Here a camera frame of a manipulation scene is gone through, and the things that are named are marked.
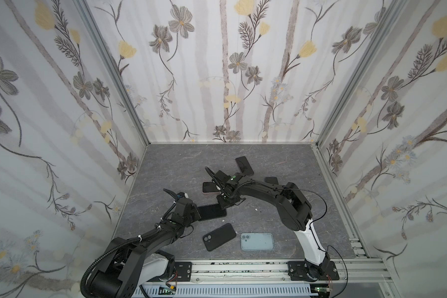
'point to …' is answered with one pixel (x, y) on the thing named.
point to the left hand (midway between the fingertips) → (197, 205)
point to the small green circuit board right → (320, 289)
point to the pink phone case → (210, 193)
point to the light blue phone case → (257, 241)
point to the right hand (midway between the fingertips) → (219, 202)
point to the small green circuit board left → (164, 290)
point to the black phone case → (218, 237)
